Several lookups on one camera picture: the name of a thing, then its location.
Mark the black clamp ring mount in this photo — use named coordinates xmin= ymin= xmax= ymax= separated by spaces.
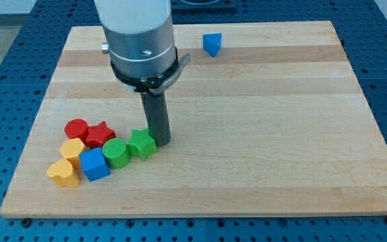
xmin=110 ymin=48 xmax=191 ymax=95

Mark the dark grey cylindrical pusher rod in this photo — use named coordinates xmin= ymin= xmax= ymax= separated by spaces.
xmin=140 ymin=93 xmax=171 ymax=147

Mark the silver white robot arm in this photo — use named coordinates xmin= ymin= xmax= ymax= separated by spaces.
xmin=94 ymin=0 xmax=190 ymax=146

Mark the blue triangle block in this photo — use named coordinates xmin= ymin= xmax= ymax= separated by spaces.
xmin=203 ymin=33 xmax=222 ymax=58

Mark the green star block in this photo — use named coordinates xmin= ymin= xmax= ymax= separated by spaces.
xmin=126 ymin=128 xmax=157 ymax=161

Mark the green cylinder block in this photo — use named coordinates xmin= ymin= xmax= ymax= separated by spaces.
xmin=102 ymin=138 xmax=130 ymax=169

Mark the red star block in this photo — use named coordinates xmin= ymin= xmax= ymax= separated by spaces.
xmin=85 ymin=121 xmax=116 ymax=149

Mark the red cylinder block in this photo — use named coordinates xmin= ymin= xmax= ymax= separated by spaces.
xmin=64 ymin=118 xmax=88 ymax=141

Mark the blue cube block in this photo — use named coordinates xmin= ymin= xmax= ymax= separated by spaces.
xmin=79 ymin=147 xmax=111 ymax=182

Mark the yellow pentagon block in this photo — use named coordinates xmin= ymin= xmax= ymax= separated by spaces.
xmin=59 ymin=138 xmax=88 ymax=169

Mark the wooden board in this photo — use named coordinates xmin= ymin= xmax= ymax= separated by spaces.
xmin=0 ymin=21 xmax=387 ymax=218

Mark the yellow heart block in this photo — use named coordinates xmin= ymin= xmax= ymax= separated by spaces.
xmin=46 ymin=159 xmax=81 ymax=188

